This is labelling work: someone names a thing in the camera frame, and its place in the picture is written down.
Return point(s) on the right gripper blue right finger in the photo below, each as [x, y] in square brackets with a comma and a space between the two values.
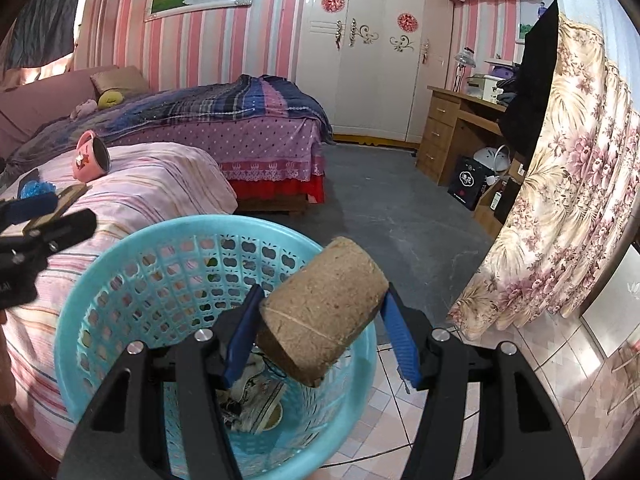
[409, 331]

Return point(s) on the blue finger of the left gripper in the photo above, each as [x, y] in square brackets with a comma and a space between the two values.
[25, 209]
[50, 238]

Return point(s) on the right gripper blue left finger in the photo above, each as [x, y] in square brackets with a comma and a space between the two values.
[237, 330]

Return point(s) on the blue plastic bag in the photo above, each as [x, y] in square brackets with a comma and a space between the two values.
[34, 188]

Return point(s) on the black white patterned wrapper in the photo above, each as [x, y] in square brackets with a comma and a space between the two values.
[253, 404]

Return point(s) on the cardboard tube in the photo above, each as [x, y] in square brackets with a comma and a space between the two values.
[319, 311]

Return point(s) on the person left hand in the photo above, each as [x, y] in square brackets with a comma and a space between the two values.
[7, 381]

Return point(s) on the black smartphone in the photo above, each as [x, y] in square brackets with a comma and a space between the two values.
[32, 176]

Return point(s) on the tan phone case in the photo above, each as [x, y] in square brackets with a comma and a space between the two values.
[66, 199]

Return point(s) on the pink cartoon mug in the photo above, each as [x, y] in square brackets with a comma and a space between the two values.
[92, 159]

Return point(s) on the turquoise plastic laundry basket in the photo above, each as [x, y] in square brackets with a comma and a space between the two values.
[167, 281]

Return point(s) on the pink striped bedsheet bed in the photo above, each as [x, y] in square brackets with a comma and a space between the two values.
[148, 183]

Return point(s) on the pink plush toy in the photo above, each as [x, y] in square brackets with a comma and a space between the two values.
[84, 109]

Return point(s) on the yellow plush toy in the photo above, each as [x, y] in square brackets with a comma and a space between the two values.
[110, 98]

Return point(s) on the black shopping bag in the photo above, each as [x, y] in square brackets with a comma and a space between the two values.
[469, 181]

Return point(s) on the brown pillow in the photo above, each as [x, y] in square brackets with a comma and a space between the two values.
[128, 81]

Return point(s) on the wooden desk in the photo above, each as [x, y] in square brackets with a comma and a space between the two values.
[459, 125]

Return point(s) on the dark window curtain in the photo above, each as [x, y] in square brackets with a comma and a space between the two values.
[43, 32]

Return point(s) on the floral curtain right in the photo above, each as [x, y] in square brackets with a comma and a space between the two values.
[575, 202]

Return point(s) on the purple bed with plaid blanket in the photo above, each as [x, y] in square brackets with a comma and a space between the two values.
[263, 132]

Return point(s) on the desk lamp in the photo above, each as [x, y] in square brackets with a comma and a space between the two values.
[464, 59]

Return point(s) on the white wardrobe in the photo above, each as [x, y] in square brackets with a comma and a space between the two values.
[372, 64]

